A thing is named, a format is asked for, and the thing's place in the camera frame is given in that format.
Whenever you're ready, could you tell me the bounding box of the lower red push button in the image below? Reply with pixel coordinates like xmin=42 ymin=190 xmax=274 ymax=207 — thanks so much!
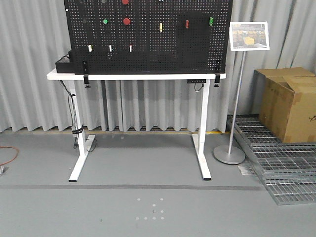
xmin=123 ymin=18 xmax=131 ymax=25

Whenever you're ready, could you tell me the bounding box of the desk height control panel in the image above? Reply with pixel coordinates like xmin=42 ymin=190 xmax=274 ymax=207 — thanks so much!
xmin=187 ymin=79 xmax=206 ymax=84

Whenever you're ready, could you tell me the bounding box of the white standing desk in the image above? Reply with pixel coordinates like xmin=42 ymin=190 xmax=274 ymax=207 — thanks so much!
xmin=46 ymin=69 xmax=227 ymax=182

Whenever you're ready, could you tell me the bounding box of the right black table clamp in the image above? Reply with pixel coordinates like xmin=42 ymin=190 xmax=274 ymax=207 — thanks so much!
xmin=214 ymin=74 xmax=220 ymax=87

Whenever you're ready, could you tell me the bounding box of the black table clamp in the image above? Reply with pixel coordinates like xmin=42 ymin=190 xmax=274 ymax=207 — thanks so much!
xmin=83 ymin=75 xmax=90 ymax=89
xmin=214 ymin=74 xmax=220 ymax=87

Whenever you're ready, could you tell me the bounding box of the left black table clamp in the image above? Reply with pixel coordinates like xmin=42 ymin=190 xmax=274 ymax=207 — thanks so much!
xmin=83 ymin=75 xmax=90 ymax=89

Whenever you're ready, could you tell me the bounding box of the black perforated pegboard panel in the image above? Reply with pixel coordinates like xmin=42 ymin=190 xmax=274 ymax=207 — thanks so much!
xmin=64 ymin=0 xmax=233 ymax=75

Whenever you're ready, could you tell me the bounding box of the black box on desk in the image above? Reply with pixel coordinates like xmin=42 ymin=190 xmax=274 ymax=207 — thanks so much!
xmin=55 ymin=50 xmax=74 ymax=74

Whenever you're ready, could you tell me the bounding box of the sign stand with photo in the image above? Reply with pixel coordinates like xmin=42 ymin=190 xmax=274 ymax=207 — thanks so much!
xmin=213 ymin=21 xmax=271 ymax=165

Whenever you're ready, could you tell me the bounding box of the brown cardboard box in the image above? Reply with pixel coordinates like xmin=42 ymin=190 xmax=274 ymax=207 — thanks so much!
xmin=256 ymin=67 xmax=316 ymax=143

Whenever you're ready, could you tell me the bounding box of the metal floor grating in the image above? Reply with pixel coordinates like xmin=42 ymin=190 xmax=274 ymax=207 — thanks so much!
xmin=234 ymin=115 xmax=316 ymax=205

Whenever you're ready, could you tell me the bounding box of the grey curtain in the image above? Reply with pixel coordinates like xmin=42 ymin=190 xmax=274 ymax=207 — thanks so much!
xmin=0 ymin=0 xmax=316 ymax=131

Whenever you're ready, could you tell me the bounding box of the black desk cable bundle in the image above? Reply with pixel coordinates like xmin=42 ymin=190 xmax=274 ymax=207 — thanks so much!
xmin=58 ymin=79 xmax=98 ymax=153

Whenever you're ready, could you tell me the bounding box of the green toggle switch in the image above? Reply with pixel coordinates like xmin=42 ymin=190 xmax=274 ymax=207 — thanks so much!
xmin=209 ymin=17 xmax=214 ymax=26

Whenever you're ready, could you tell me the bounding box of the orange floor cable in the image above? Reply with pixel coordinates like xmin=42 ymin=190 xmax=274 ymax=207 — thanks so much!
xmin=0 ymin=146 xmax=19 ymax=167

